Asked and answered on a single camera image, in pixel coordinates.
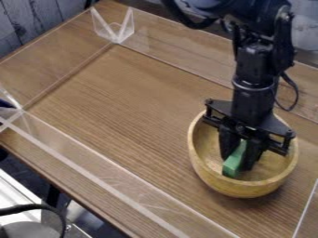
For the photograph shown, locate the light wooden bowl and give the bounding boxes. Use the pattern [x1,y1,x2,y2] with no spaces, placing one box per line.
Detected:
[186,112,299,198]

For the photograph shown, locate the clear acrylic corner bracket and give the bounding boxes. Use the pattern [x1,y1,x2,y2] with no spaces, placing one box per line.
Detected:
[89,7,133,45]

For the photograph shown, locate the black cable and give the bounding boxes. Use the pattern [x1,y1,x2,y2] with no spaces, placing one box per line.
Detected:
[0,204,68,238]

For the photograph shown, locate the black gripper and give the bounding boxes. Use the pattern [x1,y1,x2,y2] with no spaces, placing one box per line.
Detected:
[202,77,295,170]

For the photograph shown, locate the clear acrylic front wall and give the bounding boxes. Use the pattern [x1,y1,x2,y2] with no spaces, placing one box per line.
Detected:
[0,92,239,238]

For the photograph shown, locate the green rectangular block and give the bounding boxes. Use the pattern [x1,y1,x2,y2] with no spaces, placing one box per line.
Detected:
[221,140,247,179]

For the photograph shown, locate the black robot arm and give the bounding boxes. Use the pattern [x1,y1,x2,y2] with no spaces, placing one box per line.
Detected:
[161,0,295,176]

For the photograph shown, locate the clear acrylic right panel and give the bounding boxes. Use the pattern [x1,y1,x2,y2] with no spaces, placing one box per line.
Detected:
[291,179,318,238]

